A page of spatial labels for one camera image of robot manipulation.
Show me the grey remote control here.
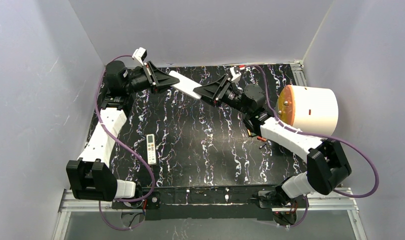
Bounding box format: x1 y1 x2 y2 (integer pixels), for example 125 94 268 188
168 70 202 100

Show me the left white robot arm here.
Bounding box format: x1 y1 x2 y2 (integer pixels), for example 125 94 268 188
66 60 180 202

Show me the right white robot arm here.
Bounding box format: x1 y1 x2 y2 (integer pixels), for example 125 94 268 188
193 76 352 199

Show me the slim white remote control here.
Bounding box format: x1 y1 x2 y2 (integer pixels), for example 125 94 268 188
146 134 157 166

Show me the red black battery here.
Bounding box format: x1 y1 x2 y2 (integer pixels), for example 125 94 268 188
257 136 267 142

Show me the white cylindrical container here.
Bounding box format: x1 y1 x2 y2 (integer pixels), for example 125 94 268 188
276 84 339 136

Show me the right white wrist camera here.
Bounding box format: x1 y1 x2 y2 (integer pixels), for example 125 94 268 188
229 65 245 84

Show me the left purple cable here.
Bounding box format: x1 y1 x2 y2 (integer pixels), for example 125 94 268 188
94 54 156 231

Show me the purple cable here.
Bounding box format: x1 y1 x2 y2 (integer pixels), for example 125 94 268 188
94 54 156 231
242 64 380 229

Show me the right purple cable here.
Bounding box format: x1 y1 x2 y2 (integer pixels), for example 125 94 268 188
242 64 380 229

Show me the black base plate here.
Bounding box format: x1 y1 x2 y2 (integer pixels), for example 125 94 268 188
112 184 290 221

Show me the aluminium frame rail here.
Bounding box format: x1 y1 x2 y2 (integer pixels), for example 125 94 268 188
52 190 367 240

